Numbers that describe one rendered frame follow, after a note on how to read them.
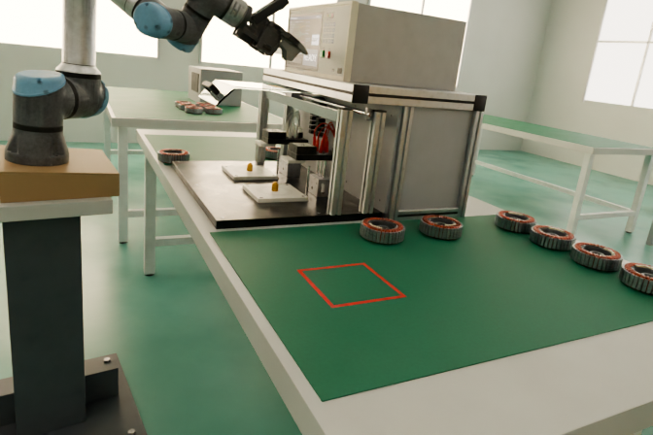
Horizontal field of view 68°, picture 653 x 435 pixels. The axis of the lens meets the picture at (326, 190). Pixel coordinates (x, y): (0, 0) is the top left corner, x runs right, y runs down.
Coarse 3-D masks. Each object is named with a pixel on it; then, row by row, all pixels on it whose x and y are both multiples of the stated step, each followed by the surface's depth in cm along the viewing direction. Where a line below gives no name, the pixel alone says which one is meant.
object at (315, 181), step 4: (312, 176) 147; (316, 176) 147; (312, 180) 147; (316, 180) 145; (320, 180) 144; (324, 180) 144; (328, 180) 145; (312, 184) 147; (316, 184) 145; (320, 184) 144; (328, 184) 146; (308, 188) 150; (312, 188) 147; (316, 188) 145; (320, 188) 145; (328, 188) 146; (312, 192) 147; (316, 192) 145; (320, 192) 145; (324, 192) 146; (320, 196) 145; (324, 196) 146
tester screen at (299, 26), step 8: (312, 16) 147; (320, 16) 142; (296, 24) 157; (304, 24) 152; (312, 24) 147; (320, 24) 142; (296, 32) 157; (304, 32) 152; (312, 32) 147; (304, 40) 152; (312, 48) 147; (296, 56) 158; (288, 64) 164; (296, 64) 158
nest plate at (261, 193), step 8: (248, 184) 145; (256, 184) 146; (264, 184) 147; (280, 184) 149; (288, 184) 150; (248, 192) 140; (256, 192) 138; (264, 192) 139; (272, 192) 140; (280, 192) 141; (288, 192) 142; (296, 192) 143; (256, 200) 134; (264, 200) 134; (272, 200) 135; (280, 200) 136; (288, 200) 137; (296, 200) 138; (304, 200) 139
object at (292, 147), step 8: (296, 144) 142; (304, 144) 143; (288, 152) 144; (296, 152) 139; (304, 152) 140; (312, 152) 141; (328, 152) 146; (288, 160) 138; (296, 160) 140; (304, 160) 141; (320, 160) 148; (320, 168) 147; (320, 176) 147
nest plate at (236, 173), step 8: (224, 168) 163; (232, 168) 164; (240, 168) 165; (256, 168) 167; (264, 168) 169; (232, 176) 154; (240, 176) 155; (248, 176) 156; (256, 176) 157; (264, 176) 158; (272, 176) 159
